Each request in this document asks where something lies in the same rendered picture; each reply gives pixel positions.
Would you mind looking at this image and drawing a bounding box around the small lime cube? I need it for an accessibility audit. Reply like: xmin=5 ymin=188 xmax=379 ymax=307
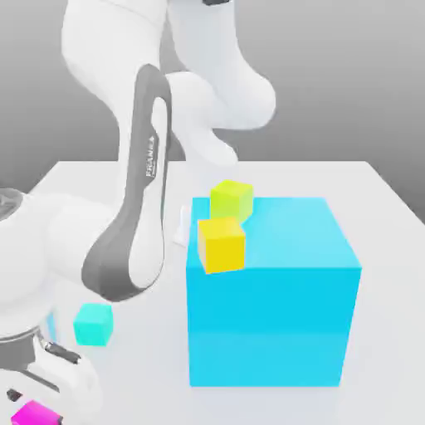
xmin=209 ymin=179 xmax=255 ymax=224

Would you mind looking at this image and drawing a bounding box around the large cyan box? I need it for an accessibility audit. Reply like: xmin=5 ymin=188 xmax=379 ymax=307
xmin=185 ymin=196 xmax=363 ymax=388

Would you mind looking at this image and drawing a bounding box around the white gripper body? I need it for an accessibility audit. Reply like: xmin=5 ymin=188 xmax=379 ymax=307
xmin=0 ymin=348 xmax=103 ymax=425

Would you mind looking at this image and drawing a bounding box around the small turquoise cube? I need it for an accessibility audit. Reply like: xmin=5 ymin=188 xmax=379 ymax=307
xmin=72 ymin=302 xmax=115 ymax=348

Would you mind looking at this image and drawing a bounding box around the small yellow cube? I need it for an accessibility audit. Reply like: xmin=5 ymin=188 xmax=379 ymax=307
xmin=197 ymin=217 xmax=247 ymax=276

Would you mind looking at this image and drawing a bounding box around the small magenta cube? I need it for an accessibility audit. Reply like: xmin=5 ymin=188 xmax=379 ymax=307
xmin=10 ymin=399 xmax=65 ymax=425

